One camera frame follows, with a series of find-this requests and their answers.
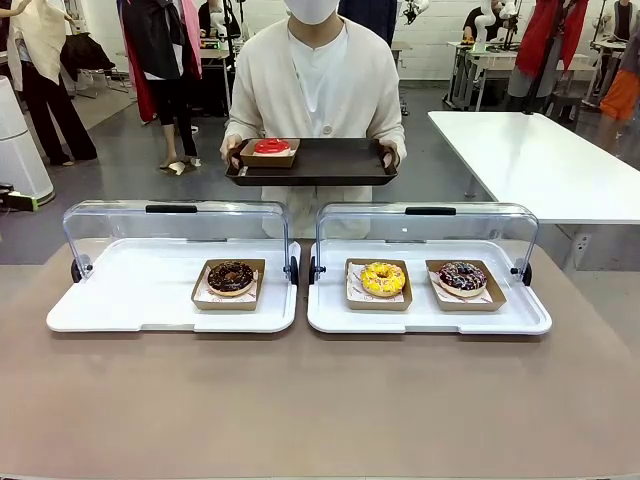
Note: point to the white display tray base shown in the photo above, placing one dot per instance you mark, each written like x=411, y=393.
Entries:
x=425, y=320
x=125, y=290

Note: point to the mannequin with black pink garments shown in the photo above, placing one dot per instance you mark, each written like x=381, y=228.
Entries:
x=160, y=50

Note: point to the yellow sprinkled donut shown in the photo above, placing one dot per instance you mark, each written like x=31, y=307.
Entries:
x=370, y=285
x=380, y=304

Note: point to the black jacket on chair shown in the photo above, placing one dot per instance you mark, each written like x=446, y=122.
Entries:
x=85, y=55

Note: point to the white cylindrical air purifier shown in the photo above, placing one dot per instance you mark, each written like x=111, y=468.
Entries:
x=15, y=150

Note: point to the person's left hand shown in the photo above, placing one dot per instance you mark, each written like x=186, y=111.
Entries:
x=394, y=156

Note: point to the person's left forearm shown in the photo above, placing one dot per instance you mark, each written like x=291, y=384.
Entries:
x=390, y=127

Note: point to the person in white cardigan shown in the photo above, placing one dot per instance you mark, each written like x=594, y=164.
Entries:
x=270, y=75

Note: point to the clear display lid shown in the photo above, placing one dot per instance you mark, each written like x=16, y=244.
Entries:
x=110, y=225
x=350, y=225

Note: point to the black lid hinge knob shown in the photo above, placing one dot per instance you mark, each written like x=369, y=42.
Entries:
x=76, y=272
x=294, y=272
x=312, y=272
x=526, y=275

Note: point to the chocolate donut with coloured sprinkles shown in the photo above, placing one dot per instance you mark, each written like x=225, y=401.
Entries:
x=452, y=285

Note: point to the orange garment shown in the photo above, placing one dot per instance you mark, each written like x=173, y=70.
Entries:
x=620, y=95

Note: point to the person's right forearm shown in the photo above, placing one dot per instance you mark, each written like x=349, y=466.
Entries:
x=237, y=127

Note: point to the dark brown serving tray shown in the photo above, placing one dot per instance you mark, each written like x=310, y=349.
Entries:
x=335, y=165

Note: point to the mannequin with cream top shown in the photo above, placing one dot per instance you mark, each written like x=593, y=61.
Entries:
x=45, y=75

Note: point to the red glazed donut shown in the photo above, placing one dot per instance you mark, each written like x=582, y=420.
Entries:
x=267, y=161
x=265, y=147

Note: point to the person's right hand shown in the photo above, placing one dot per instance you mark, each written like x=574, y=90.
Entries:
x=229, y=150

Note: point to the dark sprinkled donut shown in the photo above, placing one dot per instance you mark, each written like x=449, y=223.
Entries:
x=475, y=305

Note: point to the white table leg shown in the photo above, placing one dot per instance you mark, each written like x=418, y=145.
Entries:
x=575, y=250

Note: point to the pair of sandals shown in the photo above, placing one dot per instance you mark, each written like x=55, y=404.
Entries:
x=175, y=167

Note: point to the mannequin with red garment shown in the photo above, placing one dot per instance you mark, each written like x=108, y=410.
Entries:
x=540, y=45

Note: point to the white printed paper liner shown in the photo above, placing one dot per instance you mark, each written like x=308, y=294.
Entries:
x=492, y=295
x=256, y=282
x=354, y=282

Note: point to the white face mask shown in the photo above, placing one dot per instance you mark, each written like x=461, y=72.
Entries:
x=312, y=10

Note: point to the large white table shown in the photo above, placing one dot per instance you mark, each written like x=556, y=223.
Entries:
x=540, y=165

